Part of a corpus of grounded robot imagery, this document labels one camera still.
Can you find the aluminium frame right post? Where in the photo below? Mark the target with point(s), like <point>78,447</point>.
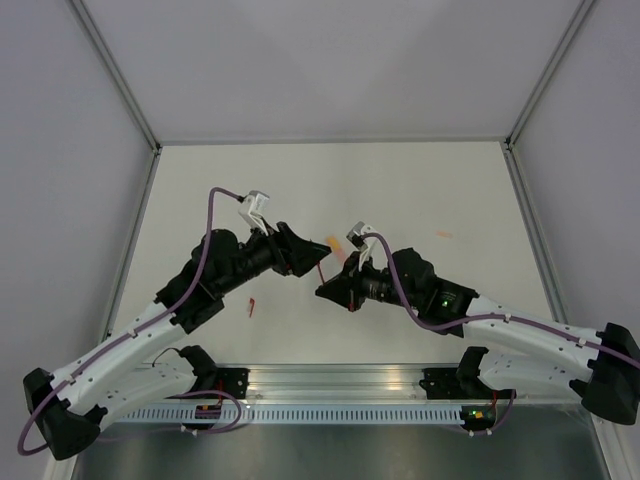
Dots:
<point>568,37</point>

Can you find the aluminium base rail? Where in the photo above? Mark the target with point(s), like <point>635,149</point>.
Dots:
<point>330,382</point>

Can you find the aluminium frame post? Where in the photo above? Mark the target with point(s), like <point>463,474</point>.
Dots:
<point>96,39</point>
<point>568,37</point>

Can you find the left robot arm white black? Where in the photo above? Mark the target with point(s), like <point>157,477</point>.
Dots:
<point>219,265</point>

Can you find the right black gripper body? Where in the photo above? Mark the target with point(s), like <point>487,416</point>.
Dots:
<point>362,283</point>

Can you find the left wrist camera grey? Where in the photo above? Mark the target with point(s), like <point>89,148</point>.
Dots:
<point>252,209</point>

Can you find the red thin pen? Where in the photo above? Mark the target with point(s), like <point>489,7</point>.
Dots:
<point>321,275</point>

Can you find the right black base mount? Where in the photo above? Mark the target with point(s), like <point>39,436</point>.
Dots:
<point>448,383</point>

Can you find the white slotted cable duct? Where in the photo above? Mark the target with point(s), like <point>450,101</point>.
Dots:
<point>298,414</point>

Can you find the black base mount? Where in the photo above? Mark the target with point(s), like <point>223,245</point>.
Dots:
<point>233,381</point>
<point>448,383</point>

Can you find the aluminium frame left post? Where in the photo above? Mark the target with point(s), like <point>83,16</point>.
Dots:
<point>96,39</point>

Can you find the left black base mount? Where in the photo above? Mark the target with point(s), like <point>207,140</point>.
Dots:
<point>233,381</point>

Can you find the pale orange pen cap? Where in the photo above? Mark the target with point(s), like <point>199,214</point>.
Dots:
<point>443,234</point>

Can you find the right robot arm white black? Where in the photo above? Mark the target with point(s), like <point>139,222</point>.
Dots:
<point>510,351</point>

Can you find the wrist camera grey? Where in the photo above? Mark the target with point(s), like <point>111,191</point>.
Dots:
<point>361,236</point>
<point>252,209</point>

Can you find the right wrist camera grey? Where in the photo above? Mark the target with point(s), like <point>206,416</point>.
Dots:
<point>361,236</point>

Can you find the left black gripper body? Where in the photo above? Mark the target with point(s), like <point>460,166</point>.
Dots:
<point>283,261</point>

